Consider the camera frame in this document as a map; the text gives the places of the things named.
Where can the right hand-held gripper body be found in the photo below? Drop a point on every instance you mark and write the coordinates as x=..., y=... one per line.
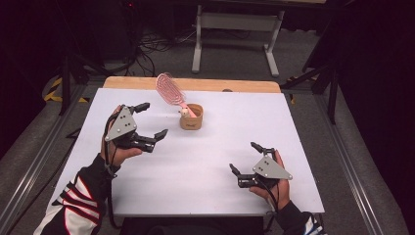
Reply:
x=270, y=169

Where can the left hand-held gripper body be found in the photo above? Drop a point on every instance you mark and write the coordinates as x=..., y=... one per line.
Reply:
x=122, y=125

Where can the pink hairbrush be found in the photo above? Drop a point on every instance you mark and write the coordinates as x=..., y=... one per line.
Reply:
x=168, y=88

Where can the tan cup with bear figure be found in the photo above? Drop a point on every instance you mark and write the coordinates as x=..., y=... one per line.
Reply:
x=192, y=121

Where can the person's right hand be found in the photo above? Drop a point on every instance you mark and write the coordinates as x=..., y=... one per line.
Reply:
x=281, y=193

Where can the person's left hand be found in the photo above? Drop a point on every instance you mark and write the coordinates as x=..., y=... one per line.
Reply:
x=120, y=156

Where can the white table board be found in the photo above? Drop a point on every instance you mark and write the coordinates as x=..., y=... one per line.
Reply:
x=195, y=182

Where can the black metal stand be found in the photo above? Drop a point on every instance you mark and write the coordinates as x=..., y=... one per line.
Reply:
x=65, y=88
x=332, y=98

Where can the yellow black hazard tape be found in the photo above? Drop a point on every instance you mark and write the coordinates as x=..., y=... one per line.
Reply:
x=52, y=95

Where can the aluminium floor rail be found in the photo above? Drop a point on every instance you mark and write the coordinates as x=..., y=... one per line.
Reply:
x=32, y=169
x=352, y=176

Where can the grey metal desk frame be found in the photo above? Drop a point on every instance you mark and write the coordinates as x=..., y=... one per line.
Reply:
x=239, y=22

